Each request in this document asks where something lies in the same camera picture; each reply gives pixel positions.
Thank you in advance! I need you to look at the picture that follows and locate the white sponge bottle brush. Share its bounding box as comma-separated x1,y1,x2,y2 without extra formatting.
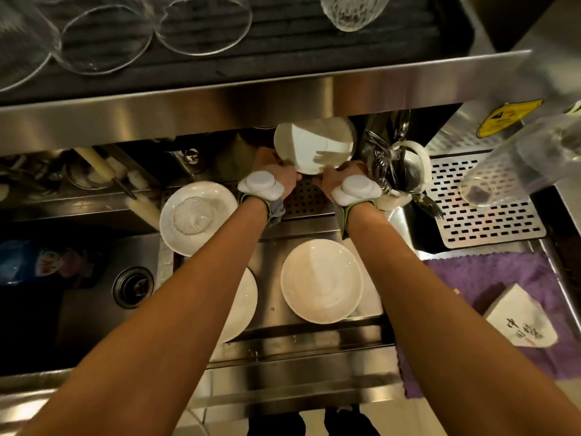
74,147,162,228

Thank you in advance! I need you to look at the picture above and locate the round steel bowl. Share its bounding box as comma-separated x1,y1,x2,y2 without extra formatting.
65,151,119,191

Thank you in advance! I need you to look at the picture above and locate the person's right forearm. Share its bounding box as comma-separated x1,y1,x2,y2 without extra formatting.
347,203,581,436

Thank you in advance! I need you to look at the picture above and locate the steel fork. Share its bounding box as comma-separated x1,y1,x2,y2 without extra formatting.
410,191,447,221

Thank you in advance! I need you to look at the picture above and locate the slotted steel drip tray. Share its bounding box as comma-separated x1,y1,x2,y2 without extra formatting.
426,151,548,249

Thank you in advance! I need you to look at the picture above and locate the person's right hand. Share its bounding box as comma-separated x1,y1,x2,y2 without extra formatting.
312,160,371,207

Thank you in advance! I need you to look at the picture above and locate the stainless steel sink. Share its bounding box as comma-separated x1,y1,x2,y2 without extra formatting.
0,222,176,373

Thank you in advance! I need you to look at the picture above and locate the person's left hand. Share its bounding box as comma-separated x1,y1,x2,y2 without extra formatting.
251,147,303,200

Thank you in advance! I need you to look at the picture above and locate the white left wrist tracker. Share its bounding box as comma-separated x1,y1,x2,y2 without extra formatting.
237,171,287,228

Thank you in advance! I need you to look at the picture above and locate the person's left forearm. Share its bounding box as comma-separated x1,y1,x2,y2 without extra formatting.
18,197,269,436

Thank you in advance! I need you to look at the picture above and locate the white right wrist tracker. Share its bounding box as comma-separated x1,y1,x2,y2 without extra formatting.
331,175,383,240

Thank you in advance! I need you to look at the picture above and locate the perforated steel drip tray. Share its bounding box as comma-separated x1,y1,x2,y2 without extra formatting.
161,176,346,221

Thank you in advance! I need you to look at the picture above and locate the blue dish soap bottle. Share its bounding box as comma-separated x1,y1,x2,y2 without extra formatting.
0,239,99,286

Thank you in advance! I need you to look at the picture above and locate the recessed steel drainboard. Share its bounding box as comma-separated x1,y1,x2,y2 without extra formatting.
156,217,396,355

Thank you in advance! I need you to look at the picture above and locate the bunch of steel cutlery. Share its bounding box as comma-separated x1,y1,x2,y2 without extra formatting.
361,108,432,196

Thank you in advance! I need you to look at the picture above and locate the round sink drain strainer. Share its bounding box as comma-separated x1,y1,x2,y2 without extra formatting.
112,266,153,310

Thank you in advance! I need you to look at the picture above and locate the person's right leg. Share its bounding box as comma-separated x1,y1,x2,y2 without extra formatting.
323,403,382,436

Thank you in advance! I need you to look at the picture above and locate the white saucer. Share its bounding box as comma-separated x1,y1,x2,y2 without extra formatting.
273,116,358,176
280,239,364,325
217,267,258,345
159,181,240,257

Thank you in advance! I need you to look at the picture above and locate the person's leg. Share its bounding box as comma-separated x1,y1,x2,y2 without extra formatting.
323,403,382,436
247,411,307,436

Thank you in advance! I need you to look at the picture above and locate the purple cloth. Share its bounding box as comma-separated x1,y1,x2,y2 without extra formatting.
395,251,581,400

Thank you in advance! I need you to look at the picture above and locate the white wrist tracker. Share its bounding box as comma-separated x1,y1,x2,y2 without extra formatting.
237,171,287,228
331,175,383,240

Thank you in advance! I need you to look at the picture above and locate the white ceramic cutlery jug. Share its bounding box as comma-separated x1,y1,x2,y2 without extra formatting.
374,139,433,212

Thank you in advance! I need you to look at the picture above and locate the clear measuring cup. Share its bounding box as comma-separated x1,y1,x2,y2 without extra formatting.
458,114,581,207

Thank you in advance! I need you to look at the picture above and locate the person's left leg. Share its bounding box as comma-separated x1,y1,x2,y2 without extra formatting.
247,411,307,436

